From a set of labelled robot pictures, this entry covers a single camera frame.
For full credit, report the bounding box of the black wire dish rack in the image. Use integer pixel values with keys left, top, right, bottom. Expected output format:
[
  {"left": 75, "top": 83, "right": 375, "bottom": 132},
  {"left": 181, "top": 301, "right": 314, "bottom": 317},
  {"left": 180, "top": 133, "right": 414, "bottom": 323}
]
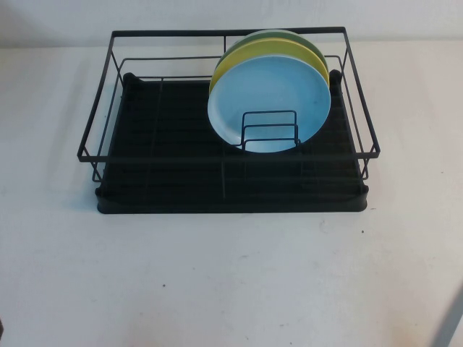
[{"left": 77, "top": 25, "right": 381, "bottom": 184}]

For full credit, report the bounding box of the yellow plate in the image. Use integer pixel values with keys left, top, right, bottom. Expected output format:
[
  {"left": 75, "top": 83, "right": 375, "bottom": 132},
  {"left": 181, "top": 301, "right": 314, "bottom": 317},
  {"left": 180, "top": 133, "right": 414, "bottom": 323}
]
[{"left": 209, "top": 37, "right": 330, "bottom": 95}]

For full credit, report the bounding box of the black plastic drip tray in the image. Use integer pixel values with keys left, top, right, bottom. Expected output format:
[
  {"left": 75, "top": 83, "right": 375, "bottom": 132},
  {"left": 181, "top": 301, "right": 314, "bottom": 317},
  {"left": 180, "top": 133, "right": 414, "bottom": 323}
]
[{"left": 94, "top": 71, "right": 370, "bottom": 215}]

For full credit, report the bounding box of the green plate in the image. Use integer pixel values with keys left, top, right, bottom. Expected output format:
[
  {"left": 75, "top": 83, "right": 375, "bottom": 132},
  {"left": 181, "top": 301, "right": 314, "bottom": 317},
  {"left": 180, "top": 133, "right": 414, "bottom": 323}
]
[{"left": 231, "top": 29, "right": 320, "bottom": 59}]

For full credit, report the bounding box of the blue plate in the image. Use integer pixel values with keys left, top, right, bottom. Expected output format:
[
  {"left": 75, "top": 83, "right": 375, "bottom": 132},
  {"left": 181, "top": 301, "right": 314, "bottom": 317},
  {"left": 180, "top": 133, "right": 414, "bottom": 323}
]
[{"left": 207, "top": 55, "right": 332, "bottom": 154}]

